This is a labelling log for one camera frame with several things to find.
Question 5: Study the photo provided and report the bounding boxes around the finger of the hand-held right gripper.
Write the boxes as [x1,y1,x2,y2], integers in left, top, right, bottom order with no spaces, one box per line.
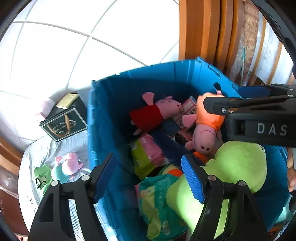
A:
[238,84,296,99]
[203,96,296,114]

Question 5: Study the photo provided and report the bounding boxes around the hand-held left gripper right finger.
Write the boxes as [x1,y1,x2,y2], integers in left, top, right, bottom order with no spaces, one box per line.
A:
[181,154,270,241]

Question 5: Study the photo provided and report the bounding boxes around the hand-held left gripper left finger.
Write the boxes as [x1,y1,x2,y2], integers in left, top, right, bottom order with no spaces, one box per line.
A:
[28,152,117,241]

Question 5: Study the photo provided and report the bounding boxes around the green frog plush toy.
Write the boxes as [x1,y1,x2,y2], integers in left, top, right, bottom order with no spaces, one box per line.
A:
[165,141,267,241]

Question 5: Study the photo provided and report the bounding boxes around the blue plastic storage crate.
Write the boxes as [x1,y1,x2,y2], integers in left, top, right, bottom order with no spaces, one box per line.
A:
[87,58,290,241]

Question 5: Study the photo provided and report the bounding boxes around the red dress pig plush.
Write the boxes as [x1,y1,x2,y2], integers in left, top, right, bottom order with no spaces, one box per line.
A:
[129,91,183,136]

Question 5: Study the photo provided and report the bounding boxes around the person's right hand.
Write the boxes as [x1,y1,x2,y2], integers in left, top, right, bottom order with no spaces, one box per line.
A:
[287,148,296,193]

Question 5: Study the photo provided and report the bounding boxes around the orange yellow plush toy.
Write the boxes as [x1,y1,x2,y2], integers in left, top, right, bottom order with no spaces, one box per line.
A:
[159,164,184,178]

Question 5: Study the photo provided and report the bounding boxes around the pink cardboard box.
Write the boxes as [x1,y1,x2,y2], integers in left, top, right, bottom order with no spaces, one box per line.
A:
[172,95,198,130]

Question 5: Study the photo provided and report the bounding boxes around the orange dress pig plush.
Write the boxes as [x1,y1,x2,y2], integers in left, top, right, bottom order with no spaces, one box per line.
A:
[181,90,226,155]

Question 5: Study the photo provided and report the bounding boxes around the green printed packet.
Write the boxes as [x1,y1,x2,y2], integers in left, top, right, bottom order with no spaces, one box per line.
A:
[136,174,189,240]

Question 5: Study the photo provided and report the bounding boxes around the wooden frosted glass partition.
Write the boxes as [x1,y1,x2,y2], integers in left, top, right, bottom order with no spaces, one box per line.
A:
[240,14,296,86]

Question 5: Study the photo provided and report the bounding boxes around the teal dress pig plush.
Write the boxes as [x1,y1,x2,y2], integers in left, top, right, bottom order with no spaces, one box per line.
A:
[51,152,85,183]

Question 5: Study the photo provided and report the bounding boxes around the dark blue plush toy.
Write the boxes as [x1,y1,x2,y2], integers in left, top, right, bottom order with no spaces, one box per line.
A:
[150,118,197,167]

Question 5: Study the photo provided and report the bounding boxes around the pink and green packet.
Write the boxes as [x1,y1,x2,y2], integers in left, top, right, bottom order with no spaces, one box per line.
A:
[129,133,171,179]

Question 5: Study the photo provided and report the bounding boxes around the rolled patterned carpet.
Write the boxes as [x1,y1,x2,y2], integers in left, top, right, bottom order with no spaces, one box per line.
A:
[229,0,260,81]

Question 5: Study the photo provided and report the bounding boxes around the small green plush toy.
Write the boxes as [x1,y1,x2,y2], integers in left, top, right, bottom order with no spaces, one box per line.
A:
[33,164,55,193]

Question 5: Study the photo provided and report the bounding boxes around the black gift box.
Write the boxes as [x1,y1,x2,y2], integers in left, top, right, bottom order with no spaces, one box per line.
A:
[39,107,89,142]

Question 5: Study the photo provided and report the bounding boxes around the light blue bed sheet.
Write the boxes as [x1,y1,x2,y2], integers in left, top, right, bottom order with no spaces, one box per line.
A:
[18,132,121,241]

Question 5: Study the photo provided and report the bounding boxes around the small gold box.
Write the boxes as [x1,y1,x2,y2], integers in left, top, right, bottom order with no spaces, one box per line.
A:
[56,93,79,109]

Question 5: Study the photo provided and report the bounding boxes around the clear plastic bag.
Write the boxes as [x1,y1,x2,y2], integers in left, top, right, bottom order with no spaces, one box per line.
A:
[0,166,20,198]

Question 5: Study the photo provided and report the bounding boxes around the white padded headboard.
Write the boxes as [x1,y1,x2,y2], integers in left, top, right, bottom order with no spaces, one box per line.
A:
[0,0,181,144]

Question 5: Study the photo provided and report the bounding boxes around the wooden headboard post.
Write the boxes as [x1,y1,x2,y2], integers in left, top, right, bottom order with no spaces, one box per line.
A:
[0,137,30,237]
[179,0,245,79]

